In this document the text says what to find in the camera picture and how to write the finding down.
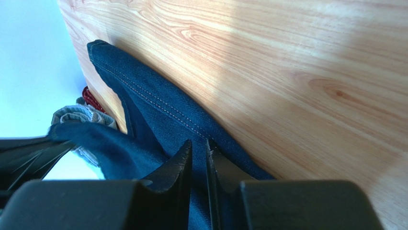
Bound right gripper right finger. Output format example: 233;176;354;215
206;140;383;230

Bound light blue denim skirt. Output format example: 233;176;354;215
51;97;117;167

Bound red polka dot skirt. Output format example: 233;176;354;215
82;86;106;114

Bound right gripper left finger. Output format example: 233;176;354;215
0;141;192;230

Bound dark blue denim skirt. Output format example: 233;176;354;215
48;40;272;230

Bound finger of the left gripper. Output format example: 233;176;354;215
0;137;76;191

